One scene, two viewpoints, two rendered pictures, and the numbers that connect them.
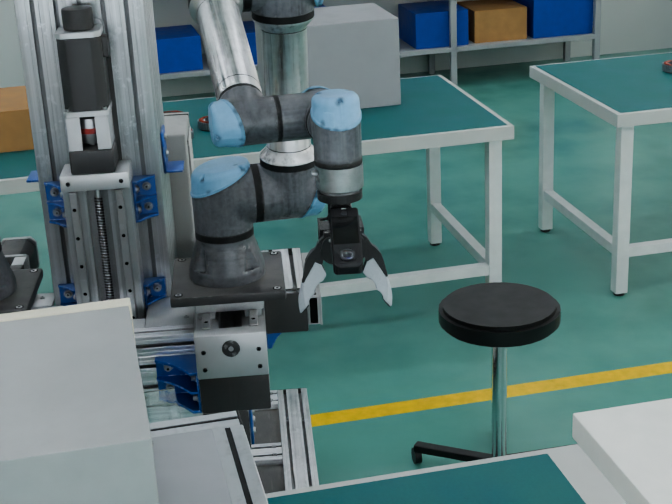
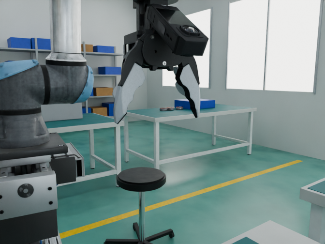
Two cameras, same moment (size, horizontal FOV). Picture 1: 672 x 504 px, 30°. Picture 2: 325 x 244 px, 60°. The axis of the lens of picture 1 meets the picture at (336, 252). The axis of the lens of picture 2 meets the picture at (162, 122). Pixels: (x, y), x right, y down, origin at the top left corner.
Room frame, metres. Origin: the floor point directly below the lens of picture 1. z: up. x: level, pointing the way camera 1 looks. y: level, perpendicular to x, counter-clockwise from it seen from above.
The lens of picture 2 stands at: (1.43, 0.16, 1.22)
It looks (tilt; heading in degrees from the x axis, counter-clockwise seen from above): 9 degrees down; 336
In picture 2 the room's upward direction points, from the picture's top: straight up
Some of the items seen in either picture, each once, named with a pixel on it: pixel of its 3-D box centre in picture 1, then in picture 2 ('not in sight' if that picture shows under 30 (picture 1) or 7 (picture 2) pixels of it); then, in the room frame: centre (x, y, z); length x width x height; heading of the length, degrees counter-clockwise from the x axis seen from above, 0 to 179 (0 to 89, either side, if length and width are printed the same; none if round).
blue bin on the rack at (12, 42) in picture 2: not in sight; (19, 44); (8.02, 0.47, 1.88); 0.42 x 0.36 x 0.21; 12
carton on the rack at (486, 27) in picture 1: (491, 20); (96, 111); (8.35, -1.12, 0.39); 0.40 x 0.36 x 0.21; 10
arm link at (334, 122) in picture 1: (336, 128); not in sight; (1.86, -0.01, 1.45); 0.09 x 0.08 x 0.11; 11
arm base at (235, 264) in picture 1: (226, 250); (20, 125); (2.32, 0.22, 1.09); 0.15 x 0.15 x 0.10
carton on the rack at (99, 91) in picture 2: not in sight; (101, 91); (8.38, -1.25, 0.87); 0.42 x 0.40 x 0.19; 101
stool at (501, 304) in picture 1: (506, 392); (144, 211); (3.20, -0.47, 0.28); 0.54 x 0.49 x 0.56; 12
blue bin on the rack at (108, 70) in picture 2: not in sight; (109, 70); (8.42, -1.48, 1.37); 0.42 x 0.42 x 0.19; 12
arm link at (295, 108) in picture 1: (312, 115); not in sight; (1.95, 0.03, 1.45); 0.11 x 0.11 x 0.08; 11
